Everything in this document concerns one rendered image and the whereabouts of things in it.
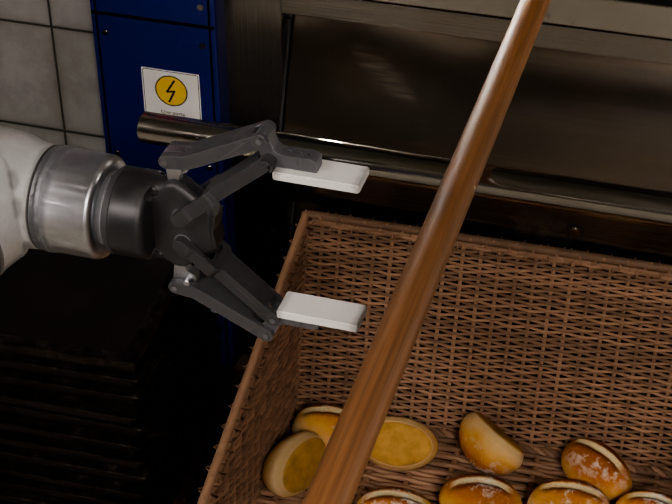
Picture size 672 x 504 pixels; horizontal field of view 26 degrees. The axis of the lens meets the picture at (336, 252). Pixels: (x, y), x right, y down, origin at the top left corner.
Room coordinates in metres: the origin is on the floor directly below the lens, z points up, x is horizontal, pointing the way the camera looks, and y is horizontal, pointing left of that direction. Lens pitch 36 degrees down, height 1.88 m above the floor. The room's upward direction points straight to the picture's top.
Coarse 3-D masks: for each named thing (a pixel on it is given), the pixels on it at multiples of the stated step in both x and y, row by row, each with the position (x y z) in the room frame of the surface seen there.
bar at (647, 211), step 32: (160, 128) 1.18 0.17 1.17; (192, 128) 1.17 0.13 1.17; (224, 128) 1.17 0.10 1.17; (352, 160) 1.13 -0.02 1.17; (384, 160) 1.12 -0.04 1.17; (416, 160) 1.12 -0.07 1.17; (448, 160) 1.11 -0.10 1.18; (480, 192) 1.09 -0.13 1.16; (512, 192) 1.08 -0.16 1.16; (544, 192) 1.08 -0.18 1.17; (576, 192) 1.07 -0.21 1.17; (608, 192) 1.07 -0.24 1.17; (640, 192) 1.06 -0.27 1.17
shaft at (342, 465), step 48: (528, 0) 1.37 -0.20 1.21; (528, 48) 1.28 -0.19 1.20; (480, 96) 1.18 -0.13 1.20; (480, 144) 1.09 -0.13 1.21; (432, 240) 0.94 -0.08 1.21; (432, 288) 0.89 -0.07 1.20; (384, 336) 0.83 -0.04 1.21; (384, 384) 0.78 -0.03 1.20; (336, 432) 0.73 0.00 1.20; (336, 480) 0.68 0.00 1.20
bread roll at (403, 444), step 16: (384, 432) 1.33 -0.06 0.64; (400, 432) 1.33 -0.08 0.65; (416, 432) 1.32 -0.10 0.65; (384, 448) 1.32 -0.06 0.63; (400, 448) 1.31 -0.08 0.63; (416, 448) 1.31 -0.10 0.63; (432, 448) 1.31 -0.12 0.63; (384, 464) 1.31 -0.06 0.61; (400, 464) 1.30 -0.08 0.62; (416, 464) 1.30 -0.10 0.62
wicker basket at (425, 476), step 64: (320, 256) 1.48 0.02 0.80; (384, 256) 1.47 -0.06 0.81; (512, 256) 1.44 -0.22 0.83; (576, 256) 1.42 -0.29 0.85; (448, 320) 1.43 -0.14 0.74; (512, 320) 1.41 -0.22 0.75; (576, 320) 1.39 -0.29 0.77; (640, 320) 1.38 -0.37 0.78; (256, 384) 1.29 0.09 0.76; (320, 384) 1.44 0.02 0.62; (448, 384) 1.40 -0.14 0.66; (512, 384) 1.39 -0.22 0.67; (576, 384) 1.37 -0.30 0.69; (640, 384) 1.35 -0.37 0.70; (256, 448) 1.28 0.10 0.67; (448, 448) 1.36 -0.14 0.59; (640, 448) 1.33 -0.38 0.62
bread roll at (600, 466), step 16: (576, 448) 1.31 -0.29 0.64; (592, 448) 1.30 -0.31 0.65; (608, 448) 1.30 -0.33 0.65; (576, 464) 1.29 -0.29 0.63; (592, 464) 1.28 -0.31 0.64; (608, 464) 1.27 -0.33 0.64; (624, 464) 1.28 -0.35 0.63; (592, 480) 1.27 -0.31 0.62; (608, 480) 1.26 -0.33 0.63; (624, 480) 1.26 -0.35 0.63; (608, 496) 1.25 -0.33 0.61
